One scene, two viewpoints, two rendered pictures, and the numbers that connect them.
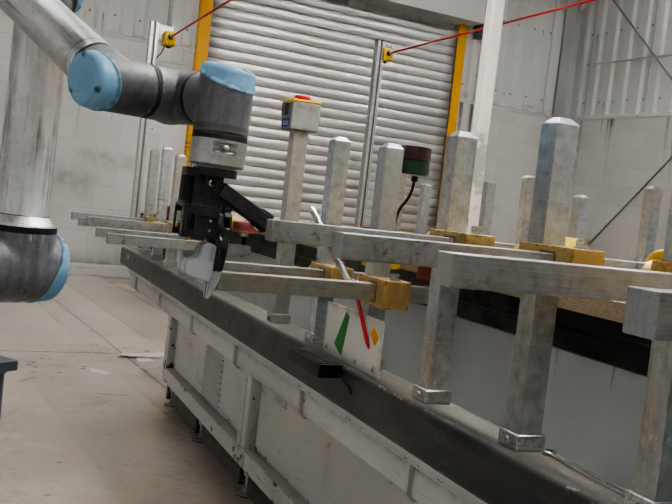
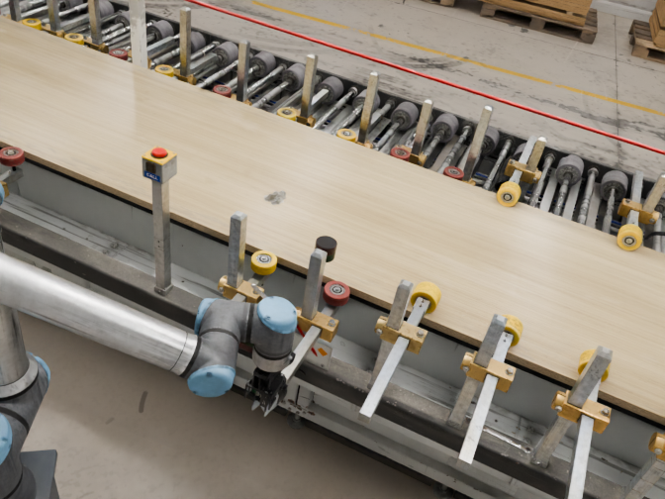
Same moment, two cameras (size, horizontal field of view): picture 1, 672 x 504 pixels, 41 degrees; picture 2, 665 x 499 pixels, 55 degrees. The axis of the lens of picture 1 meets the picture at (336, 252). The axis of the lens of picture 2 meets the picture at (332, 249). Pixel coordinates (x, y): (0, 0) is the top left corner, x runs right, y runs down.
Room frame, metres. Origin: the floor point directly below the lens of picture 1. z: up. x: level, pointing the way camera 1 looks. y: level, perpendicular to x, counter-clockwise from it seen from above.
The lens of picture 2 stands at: (0.75, 0.91, 2.21)
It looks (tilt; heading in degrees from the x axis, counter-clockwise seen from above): 39 degrees down; 310
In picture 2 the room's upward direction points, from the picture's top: 11 degrees clockwise
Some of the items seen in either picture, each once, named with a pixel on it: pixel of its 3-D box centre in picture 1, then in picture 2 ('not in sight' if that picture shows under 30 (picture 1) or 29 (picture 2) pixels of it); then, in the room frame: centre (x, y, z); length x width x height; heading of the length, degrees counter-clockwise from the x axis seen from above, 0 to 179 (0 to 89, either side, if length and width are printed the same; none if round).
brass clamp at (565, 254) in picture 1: (553, 264); (487, 370); (1.15, -0.28, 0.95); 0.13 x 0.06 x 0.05; 23
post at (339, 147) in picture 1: (327, 252); (235, 276); (1.87, 0.02, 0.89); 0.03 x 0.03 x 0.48; 23
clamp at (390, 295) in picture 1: (382, 291); (315, 322); (1.62, -0.09, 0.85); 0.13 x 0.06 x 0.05; 23
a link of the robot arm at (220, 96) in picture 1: (223, 102); (274, 327); (1.48, 0.21, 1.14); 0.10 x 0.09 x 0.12; 47
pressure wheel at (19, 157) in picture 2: (244, 238); (13, 164); (2.79, 0.29, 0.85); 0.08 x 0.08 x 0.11
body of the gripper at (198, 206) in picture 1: (206, 204); (267, 377); (1.47, 0.22, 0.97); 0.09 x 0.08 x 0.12; 112
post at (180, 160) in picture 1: (174, 220); not in sight; (3.25, 0.59, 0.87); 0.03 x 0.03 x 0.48; 23
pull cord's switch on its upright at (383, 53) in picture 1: (372, 154); not in sight; (4.43, -0.12, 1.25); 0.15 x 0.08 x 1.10; 23
